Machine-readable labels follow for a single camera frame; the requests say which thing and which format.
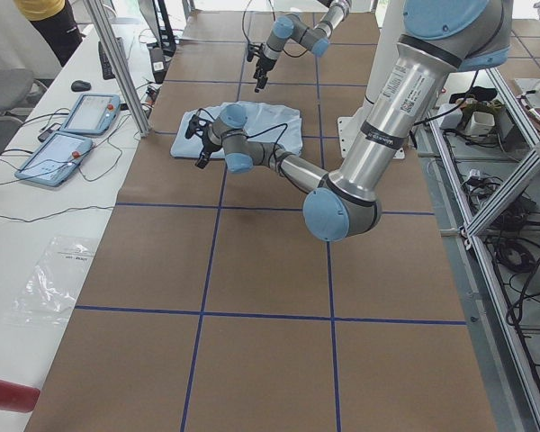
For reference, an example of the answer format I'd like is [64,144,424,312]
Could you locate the red cylinder bottle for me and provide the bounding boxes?
[0,380,41,413]

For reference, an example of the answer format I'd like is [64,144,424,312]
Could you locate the aluminium side frame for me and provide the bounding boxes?
[418,60,540,431]

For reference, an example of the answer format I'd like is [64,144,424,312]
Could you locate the light blue button shirt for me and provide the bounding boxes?
[170,101,303,159]

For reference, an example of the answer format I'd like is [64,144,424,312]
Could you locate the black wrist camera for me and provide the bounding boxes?
[184,114,210,140]
[247,42,264,62]

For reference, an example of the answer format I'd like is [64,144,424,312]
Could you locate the black computer mouse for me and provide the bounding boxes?
[71,80,92,93]

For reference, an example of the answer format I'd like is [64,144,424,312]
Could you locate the clear plastic bag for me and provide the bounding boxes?
[4,236,100,328]

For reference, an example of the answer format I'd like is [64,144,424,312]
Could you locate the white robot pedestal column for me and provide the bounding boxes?
[337,0,405,158]

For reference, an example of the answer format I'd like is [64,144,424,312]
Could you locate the aluminium frame post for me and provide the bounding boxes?
[84,0,150,138]

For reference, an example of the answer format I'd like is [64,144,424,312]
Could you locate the blue teach pendant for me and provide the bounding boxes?
[14,131,93,187]
[59,93,121,137]

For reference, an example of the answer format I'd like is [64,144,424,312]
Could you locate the white box under frame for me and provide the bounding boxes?
[468,111,496,136]

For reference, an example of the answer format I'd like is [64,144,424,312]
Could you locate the lower blue teach pendant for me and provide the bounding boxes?
[14,131,93,187]

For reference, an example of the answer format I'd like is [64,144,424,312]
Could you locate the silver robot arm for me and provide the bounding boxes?
[247,0,352,93]
[185,1,513,241]

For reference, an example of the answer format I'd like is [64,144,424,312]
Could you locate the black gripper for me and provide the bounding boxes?
[195,134,221,169]
[255,56,275,93]

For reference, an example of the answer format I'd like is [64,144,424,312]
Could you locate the seated person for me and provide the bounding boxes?
[13,0,82,67]

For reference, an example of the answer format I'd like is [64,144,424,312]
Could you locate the grey office chair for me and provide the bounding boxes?
[0,68,48,131]

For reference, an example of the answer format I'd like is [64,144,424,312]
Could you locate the upper blue teach pendant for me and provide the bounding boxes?
[59,93,121,137]

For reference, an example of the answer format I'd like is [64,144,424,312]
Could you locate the black keyboard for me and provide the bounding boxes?
[98,37,127,80]

